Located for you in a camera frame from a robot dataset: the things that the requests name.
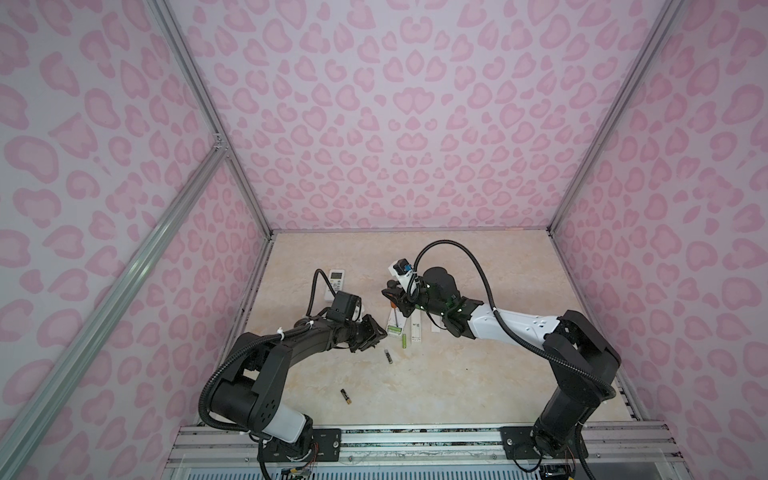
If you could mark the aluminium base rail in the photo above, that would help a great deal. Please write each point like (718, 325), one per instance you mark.
(612, 450)

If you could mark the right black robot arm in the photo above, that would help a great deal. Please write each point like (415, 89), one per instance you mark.
(582, 360)

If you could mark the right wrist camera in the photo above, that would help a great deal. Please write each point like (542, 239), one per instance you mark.
(402, 271)

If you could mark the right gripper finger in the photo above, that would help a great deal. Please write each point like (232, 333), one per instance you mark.
(395, 292)
(405, 307)

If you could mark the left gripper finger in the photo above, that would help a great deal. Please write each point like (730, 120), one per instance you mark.
(362, 345)
(374, 330)

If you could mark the white air conditioner remote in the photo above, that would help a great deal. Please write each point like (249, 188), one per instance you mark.
(336, 280)

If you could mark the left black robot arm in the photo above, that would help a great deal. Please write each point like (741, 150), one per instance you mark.
(244, 394)

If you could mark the long slim white remote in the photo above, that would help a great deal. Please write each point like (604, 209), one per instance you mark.
(416, 329)

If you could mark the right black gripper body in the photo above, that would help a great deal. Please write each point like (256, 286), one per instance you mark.
(428, 304)

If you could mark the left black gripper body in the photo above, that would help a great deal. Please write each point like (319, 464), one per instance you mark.
(358, 331)

